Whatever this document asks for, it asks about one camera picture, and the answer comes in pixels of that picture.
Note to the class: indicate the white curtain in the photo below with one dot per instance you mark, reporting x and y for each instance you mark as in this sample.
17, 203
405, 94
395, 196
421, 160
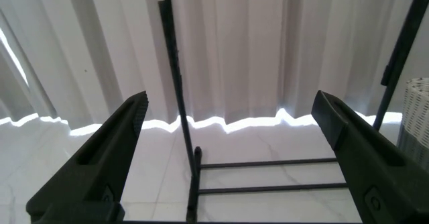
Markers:
251, 43

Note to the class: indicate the black clothes rack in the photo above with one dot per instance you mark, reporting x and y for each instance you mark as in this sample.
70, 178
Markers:
175, 66

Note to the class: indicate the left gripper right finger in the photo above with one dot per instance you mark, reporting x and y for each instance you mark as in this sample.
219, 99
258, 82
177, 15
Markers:
402, 190

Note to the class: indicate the white laundry basket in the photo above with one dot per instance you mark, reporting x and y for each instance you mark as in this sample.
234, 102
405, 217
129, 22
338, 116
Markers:
417, 116

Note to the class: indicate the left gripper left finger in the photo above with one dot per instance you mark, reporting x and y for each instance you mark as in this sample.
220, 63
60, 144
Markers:
107, 177

